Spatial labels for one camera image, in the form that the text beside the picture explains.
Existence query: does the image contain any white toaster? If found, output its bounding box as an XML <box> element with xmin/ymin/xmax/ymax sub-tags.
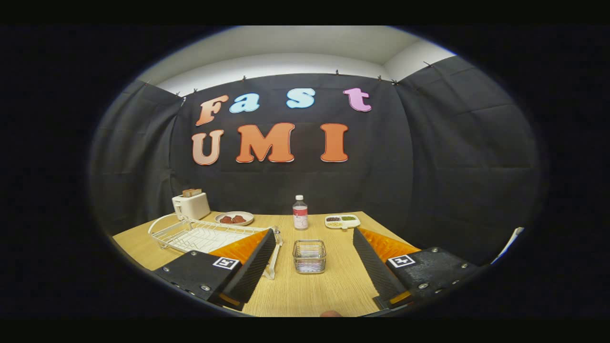
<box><xmin>172</xmin><ymin>192</ymin><xmax>211</xmax><ymax>221</ymax></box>

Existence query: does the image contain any white wire dish rack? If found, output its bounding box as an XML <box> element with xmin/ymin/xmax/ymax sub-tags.
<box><xmin>148</xmin><ymin>213</ymin><xmax>283</xmax><ymax>280</ymax></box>

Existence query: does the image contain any black backdrop cloth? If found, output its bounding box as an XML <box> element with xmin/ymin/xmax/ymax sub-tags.
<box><xmin>88</xmin><ymin>55</ymin><xmax>541</xmax><ymax>265</ymax></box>

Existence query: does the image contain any metal wire basket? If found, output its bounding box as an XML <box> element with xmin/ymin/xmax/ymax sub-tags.
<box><xmin>292</xmin><ymin>239</ymin><xmax>327</xmax><ymax>274</ymax></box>

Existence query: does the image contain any clear plastic bottle red label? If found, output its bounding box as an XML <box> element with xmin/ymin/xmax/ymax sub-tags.
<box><xmin>292</xmin><ymin>195</ymin><xmax>309</xmax><ymax>231</ymax></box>

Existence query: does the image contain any white divided dish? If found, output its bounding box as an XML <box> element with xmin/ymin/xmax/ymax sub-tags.
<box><xmin>325</xmin><ymin>214</ymin><xmax>361</xmax><ymax>230</ymax></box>

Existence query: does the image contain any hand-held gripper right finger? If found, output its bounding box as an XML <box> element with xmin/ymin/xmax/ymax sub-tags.
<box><xmin>353</xmin><ymin>227</ymin><xmax>482</xmax><ymax>310</ymax></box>

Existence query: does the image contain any white plate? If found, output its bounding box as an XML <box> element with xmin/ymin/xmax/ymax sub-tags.
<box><xmin>214</xmin><ymin>211</ymin><xmax>255</xmax><ymax>226</ymax></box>

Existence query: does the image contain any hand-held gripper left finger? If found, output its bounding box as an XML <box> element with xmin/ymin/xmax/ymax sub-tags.
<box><xmin>153</xmin><ymin>228</ymin><xmax>277</xmax><ymax>312</ymax></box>

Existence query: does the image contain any row of backdrop clips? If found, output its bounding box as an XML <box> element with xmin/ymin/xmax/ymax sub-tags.
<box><xmin>174</xmin><ymin>61</ymin><xmax>434</xmax><ymax>97</ymax></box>

